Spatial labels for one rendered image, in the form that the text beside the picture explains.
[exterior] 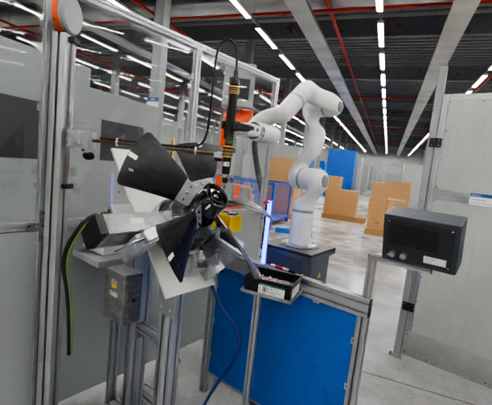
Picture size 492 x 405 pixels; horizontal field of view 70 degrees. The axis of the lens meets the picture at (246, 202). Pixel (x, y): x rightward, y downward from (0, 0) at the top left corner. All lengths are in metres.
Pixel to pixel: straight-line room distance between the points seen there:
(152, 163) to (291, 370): 1.19
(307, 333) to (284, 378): 0.29
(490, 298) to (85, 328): 2.55
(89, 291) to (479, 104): 2.71
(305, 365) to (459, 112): 2.03
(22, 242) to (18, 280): 0.17
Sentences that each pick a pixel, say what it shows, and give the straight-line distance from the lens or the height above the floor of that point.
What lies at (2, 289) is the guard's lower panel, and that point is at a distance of 1.89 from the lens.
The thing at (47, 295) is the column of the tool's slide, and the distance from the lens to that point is 1.82.
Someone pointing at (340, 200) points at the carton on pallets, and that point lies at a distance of 10.54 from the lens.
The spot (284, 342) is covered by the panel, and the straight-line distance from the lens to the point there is 1.87.
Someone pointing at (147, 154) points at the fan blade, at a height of 1.35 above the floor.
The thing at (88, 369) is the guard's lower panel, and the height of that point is 0.17.
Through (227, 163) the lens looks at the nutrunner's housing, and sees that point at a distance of 1.46.
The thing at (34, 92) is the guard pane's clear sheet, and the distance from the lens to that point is 1.83.
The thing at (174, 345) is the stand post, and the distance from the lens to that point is 1.65.
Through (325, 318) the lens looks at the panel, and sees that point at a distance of 1.71.
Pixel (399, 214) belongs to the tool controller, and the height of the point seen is 1.23.
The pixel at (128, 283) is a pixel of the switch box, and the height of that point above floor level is 0.81.
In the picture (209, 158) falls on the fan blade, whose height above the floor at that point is 1.36.
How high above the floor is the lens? 1.37
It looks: 7 degrees down
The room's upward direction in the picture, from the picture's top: 6 degrees clockwise
